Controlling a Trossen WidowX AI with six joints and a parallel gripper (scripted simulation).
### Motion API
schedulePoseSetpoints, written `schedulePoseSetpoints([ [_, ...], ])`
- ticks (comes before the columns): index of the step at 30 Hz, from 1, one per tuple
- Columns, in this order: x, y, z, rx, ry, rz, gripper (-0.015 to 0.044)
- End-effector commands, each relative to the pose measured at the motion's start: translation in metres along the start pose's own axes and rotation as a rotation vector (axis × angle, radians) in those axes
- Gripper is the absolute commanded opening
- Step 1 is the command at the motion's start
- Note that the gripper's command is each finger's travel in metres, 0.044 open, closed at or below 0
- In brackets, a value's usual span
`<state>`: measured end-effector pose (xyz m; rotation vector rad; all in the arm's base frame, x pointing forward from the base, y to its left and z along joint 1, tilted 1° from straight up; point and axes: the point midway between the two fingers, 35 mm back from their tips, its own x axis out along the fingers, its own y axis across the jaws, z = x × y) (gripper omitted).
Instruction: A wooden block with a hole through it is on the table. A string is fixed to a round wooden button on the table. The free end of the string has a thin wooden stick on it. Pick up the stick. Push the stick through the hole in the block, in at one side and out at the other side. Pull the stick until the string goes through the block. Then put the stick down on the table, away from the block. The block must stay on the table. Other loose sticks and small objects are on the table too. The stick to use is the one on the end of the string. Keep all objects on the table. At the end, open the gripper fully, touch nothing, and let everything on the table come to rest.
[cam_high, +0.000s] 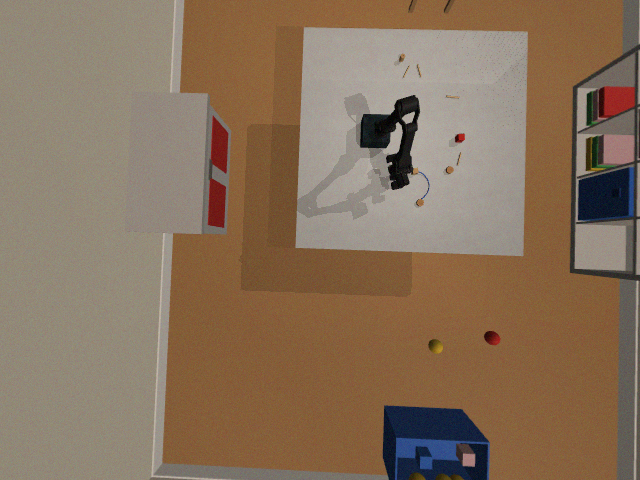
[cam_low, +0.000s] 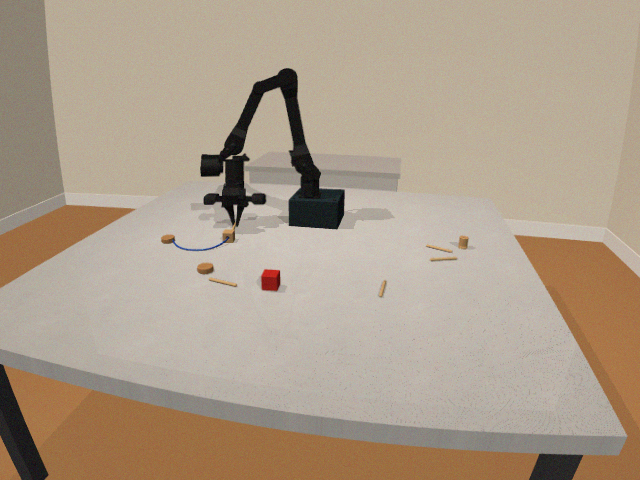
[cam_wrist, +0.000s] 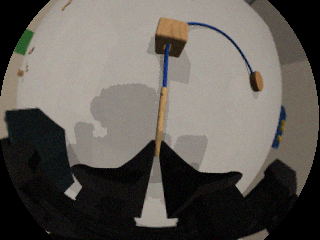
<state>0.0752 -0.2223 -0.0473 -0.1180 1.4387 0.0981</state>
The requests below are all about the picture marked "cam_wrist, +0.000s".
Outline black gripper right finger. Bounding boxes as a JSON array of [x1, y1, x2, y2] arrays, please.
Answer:
[[159, 141, 243, 219]]

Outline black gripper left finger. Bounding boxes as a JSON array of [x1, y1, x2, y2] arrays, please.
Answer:
[[71, 140, 155, 217]]

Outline wooden block with hole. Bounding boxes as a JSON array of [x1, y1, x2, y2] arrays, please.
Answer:
[[155, 17, 189, 57]]

